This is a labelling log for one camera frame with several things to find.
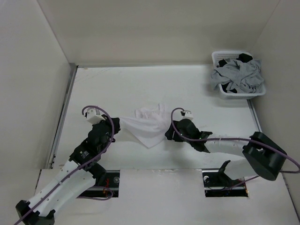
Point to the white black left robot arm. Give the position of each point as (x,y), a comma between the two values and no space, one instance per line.
(81,172)

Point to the grey tank top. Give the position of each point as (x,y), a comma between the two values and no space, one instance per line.
(255,78)

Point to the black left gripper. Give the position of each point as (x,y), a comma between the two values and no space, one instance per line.
(116,125)

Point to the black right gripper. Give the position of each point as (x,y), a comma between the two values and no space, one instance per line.
(169,132)

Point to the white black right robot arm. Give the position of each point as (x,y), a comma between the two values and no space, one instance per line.
(256,160)

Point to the metal table edge rail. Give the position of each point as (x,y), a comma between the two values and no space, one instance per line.
(56,140)

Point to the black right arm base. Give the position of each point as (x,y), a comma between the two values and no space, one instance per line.
(217,184)

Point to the white plastic laundry basket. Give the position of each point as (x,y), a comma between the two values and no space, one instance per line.
(219,55)

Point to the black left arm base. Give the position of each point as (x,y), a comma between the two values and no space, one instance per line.
(107,187)

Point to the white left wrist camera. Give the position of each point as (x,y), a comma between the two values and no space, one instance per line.
(93,116)

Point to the white tank top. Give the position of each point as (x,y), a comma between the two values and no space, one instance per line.
(149,124)

